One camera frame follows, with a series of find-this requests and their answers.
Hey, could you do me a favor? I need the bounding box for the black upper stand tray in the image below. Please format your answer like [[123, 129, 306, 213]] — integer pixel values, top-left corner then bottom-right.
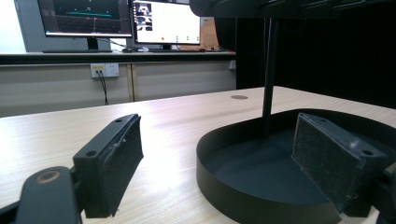
[[189, 0, 396, 19]]

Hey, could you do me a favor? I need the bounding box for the long dark-edged desk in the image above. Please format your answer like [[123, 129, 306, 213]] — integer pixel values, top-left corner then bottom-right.
[[0, 50, 237, 66]]

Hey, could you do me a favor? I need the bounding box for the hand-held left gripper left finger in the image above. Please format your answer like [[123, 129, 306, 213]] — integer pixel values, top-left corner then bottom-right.
[[72, 113, 145, 219]]

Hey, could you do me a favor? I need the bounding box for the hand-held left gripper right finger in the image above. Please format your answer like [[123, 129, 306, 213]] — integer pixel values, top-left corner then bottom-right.
[[290, 112, 394, 218]]

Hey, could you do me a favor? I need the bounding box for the white wall power socket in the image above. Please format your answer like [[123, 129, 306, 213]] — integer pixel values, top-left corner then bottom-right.
[[90, 63, 120, 78]]

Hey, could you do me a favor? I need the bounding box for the black power cable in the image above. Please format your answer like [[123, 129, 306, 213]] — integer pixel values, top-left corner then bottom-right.
[[98, 70, 109, 106]]

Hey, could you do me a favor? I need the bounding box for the black stand pole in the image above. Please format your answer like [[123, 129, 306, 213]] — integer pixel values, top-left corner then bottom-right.
[[262, 17, 280, 138]]

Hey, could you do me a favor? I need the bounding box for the black keyboard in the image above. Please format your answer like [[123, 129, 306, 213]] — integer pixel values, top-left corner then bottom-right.
[[42, 49, 113, 54]]

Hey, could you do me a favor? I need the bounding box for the black oval tray stand base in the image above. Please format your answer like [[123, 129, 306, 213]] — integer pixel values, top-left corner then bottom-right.
[[195, 108, 396, 224]]

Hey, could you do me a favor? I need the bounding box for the dark-screen computer monitor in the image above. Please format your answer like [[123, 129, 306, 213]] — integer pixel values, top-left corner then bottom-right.
[[36, 0, 133, 51]]

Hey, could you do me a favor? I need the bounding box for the white-screen computer monitor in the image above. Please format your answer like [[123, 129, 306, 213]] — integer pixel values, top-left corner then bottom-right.
[[131, 0, 202, 50]]

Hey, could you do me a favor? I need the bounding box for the black curtain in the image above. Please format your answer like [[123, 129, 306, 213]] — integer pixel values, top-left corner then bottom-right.
[[214, 12, 396, 109]]

